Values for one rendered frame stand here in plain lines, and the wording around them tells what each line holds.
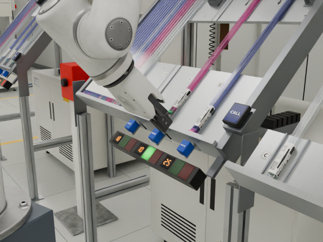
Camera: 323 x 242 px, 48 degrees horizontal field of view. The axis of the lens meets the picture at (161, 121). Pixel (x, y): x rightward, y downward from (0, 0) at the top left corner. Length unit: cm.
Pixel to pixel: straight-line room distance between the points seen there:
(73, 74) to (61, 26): 105
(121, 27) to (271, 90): 41
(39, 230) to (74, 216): 137
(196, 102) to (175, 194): 64
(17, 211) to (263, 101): 53
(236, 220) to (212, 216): 54
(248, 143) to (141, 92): 24
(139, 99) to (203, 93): 29
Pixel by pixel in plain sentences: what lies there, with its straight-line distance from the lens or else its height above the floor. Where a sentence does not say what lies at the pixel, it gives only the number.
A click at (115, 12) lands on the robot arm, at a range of 54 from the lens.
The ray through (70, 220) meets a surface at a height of 1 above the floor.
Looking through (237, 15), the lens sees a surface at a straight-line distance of 110.
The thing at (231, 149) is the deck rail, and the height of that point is 71.
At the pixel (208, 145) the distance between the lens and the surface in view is 78.
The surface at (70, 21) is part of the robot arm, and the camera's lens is 59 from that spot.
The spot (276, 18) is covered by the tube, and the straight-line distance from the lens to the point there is 98.
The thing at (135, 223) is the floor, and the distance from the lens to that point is 188.
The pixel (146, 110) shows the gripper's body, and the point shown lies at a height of 81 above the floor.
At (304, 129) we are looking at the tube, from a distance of 64.
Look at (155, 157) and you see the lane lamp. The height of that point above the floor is 66.
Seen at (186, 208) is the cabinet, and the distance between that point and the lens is 144.
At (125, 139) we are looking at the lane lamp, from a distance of 99.
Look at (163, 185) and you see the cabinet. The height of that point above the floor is 32.
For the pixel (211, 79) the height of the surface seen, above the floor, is 83.
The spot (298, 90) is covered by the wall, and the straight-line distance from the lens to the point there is 297.
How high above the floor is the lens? 98
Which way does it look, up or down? 16 degrees down
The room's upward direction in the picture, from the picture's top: straight up
